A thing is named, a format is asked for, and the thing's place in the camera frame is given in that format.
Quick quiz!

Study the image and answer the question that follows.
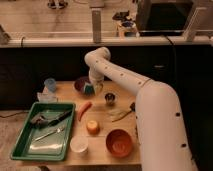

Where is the green plastic tray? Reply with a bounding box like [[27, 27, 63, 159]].
[[10, 102, 76, 161]]

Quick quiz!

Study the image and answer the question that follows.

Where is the blue translucent cup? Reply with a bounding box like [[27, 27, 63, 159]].
[[44, 78, 56, 92]]

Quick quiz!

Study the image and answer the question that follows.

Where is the orange carrot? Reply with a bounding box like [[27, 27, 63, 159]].
[[77, 102, 92, 121]]

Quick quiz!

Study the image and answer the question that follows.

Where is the purple bowl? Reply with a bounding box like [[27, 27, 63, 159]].
[[74, 76, 91, 95]]

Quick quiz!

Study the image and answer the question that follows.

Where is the black remote control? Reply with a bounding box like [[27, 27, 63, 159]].
[[130, 102, 135, 112]]

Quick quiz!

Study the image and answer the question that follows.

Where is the wooden box with bowl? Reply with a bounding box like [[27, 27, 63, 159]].
[[117, 21, 140, 38]]

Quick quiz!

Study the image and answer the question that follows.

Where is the black handled knife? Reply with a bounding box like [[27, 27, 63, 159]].
[[40, 110, 71, 128]]

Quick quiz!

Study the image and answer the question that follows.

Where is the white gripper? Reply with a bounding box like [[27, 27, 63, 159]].
[[89, 69, 104, 95]]

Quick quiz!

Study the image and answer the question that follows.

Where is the orange bowl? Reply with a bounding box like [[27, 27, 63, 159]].
[[106, 129, 133, 158]]

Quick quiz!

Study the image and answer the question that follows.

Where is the green blue sponge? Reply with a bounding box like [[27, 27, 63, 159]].
[[83, 83, 95, 95]]

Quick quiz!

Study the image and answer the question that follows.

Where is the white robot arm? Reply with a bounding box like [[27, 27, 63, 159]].
[[84, 47, 199, 171]]

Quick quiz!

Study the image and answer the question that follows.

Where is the black monitor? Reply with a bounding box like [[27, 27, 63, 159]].
[[136, 0, 193, 32]]

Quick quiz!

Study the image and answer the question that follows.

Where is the crumpled clear plastic bag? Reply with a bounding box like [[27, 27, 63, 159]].
[[37, 92, 58, 103]]

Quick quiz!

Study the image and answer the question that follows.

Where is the white plastic cup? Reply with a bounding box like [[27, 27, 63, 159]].
[[70, 136, 88, 155]]

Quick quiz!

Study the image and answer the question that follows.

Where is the small metal cup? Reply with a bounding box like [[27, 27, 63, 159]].
[[105, 93, 116, 106]]

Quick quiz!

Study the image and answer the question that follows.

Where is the yellow banana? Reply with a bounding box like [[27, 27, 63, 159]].
[[108, 108, 131, 122]]

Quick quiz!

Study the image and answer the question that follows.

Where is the orange yellow fruit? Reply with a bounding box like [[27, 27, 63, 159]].
[[86, 120, 100, 135]]

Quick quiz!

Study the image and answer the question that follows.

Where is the silver fork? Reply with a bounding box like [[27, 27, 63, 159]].
[[34, 126, 66, 141]]

